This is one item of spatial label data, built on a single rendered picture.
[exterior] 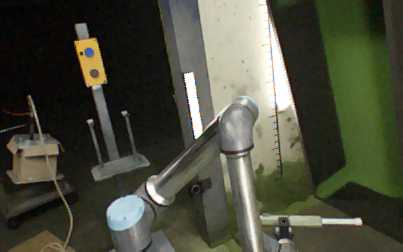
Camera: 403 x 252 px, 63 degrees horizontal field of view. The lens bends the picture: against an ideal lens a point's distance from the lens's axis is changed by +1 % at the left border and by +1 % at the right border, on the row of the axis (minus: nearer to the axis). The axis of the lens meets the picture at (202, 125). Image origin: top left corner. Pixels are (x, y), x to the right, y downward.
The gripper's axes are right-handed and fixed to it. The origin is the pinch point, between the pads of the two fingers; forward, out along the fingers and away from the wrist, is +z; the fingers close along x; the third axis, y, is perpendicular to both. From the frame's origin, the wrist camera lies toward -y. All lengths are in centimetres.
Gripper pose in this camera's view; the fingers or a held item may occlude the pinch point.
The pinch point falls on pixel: (282, 225)
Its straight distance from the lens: 178.6
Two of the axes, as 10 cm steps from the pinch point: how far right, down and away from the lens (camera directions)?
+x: 9.8, -0.6, -1.8
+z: 1.8, -0.9, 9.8
